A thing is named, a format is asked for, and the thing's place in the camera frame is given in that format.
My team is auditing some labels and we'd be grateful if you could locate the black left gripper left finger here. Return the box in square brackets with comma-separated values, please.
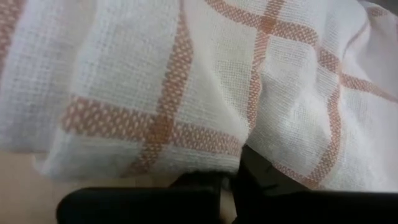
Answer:
[55, 170, 223, 224]

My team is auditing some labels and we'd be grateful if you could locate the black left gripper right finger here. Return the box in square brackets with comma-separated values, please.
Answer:
[231, 144, 398, 224]

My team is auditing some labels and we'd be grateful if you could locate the white red-checked towel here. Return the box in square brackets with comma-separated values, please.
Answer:
[0, 0, 398, 192]

